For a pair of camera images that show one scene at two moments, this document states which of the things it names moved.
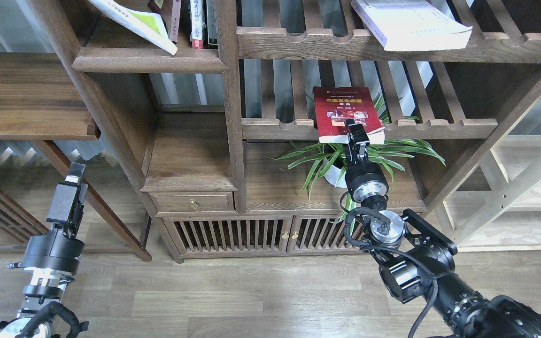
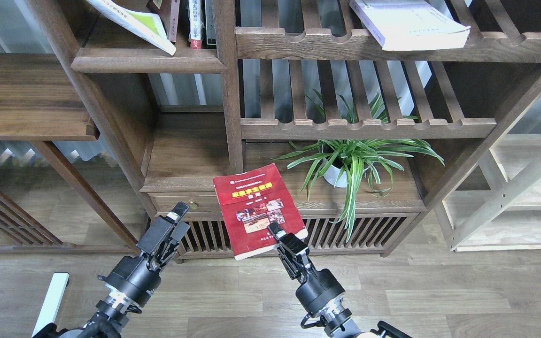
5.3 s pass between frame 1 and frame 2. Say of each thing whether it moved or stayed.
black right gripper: moved
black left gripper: moved
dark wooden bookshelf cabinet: stayed
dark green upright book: stayed
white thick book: stayed
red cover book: moved
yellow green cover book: stayed
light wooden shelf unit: stayed
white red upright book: stayed
